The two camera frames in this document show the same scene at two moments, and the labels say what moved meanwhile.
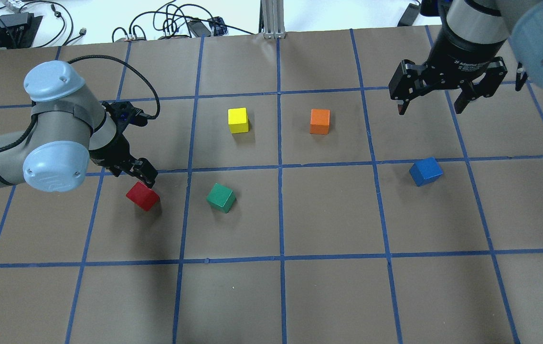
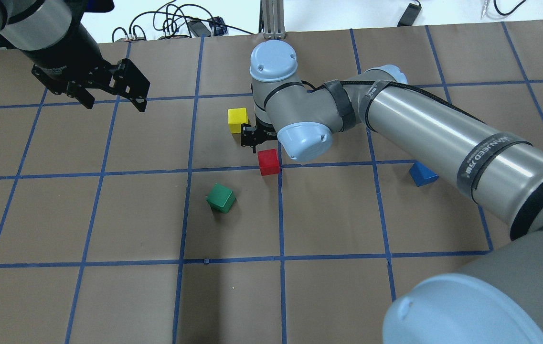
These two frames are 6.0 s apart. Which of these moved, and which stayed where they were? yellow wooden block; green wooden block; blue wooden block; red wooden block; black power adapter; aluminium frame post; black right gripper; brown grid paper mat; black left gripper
Moved: black left gripper; red wooden block; black right gripper
Stayed: brown grid paper mat; yellow wooden block; green wooden block; black power adapter; aluminium frame post; blue wooden block
